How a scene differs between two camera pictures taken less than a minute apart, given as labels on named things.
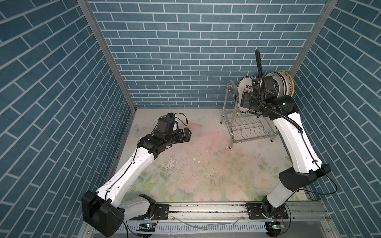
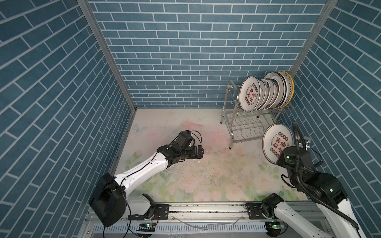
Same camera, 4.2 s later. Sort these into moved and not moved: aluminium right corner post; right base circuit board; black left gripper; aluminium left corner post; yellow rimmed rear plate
Moved: black left gripper
Not moved: aluminium left corner post; yellow rimmed rear plate; right base circuit board; aluminium right corner post
